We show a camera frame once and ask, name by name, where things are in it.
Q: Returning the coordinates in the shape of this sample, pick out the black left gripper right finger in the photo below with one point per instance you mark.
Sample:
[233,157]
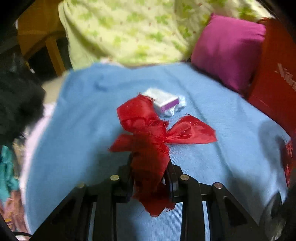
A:
[180,186]

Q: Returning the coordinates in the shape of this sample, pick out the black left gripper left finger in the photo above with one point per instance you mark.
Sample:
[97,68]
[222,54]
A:
[122,182]

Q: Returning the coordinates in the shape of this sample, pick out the red ribbon bow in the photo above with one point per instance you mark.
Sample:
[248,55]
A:
[147,138]

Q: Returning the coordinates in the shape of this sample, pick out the red plastic basket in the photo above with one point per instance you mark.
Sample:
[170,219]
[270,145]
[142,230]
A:
[288,160]

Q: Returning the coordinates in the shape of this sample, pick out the light blue blanket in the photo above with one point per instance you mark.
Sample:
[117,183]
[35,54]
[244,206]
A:
[109,117]

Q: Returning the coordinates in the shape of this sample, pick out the clear plastic wrapper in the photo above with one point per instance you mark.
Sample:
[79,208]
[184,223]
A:
[174,107]

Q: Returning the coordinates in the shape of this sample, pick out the purple white medicine box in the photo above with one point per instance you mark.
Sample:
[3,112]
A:
[162,100]

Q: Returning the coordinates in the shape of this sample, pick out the teal cloth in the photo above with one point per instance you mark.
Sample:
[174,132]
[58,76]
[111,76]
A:
[8,181]

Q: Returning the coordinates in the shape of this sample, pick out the black clothing pile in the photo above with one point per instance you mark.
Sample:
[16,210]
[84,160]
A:
[22,99]

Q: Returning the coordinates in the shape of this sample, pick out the red paper shopping bag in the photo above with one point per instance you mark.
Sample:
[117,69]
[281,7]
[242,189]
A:
[273,87]

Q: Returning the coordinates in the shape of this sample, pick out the green floral quilt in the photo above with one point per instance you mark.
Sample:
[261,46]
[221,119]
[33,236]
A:
[135,33]

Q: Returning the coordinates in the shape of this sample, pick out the magenta pillow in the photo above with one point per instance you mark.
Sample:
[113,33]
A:
[229,50]

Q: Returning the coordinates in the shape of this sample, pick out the wooden chair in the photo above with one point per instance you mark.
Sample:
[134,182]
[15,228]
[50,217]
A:
[40,26]

